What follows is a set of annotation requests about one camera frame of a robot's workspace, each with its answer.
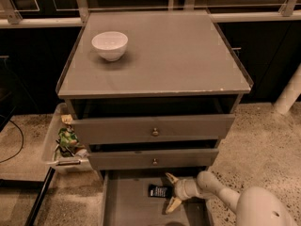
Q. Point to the brass drawer knob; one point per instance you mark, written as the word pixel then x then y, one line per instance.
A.
pixel 154 162
pixel 155 132

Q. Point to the grey bottom drawer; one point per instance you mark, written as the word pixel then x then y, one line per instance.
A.
pixel 127 201

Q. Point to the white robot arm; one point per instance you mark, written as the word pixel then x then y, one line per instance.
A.
pixel 255 175

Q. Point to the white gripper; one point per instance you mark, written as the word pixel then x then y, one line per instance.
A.
pixel 182 188

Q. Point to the clear plastic bin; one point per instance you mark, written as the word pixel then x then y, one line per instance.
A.
pixel 51 155

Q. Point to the grey middle drawer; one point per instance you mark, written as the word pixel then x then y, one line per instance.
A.
pixel 143 159

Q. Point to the brass top drawer knob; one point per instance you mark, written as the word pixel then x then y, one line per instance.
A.
pixel 155 132

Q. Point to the grey drawer cabinet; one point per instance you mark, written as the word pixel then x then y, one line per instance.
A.
pixel 177 63

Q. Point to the white ceramic bowl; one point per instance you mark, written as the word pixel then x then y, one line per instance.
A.
pixel 110 45

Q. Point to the white metal railing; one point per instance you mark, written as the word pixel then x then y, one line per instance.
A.
pixel 47 13

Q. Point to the dark blue rxbar wrapper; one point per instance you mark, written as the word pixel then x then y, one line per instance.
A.
pixel 160 191

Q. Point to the black floor rail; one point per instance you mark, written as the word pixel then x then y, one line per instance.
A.
pixel 39 200

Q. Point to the grey top drawer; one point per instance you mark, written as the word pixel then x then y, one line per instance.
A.
pixel 139 129

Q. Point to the grey drawer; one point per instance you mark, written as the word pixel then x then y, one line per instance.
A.
pixel 127 201
pixel 139 129
pixel 143 159

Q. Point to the green snack bag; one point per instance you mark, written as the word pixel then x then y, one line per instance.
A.
pixel 67 137

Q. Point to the tan snack packet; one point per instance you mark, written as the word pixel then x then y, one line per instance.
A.
pixel 66 119

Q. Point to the brass middle drawer knob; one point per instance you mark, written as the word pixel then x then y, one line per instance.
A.
pixel 154 162

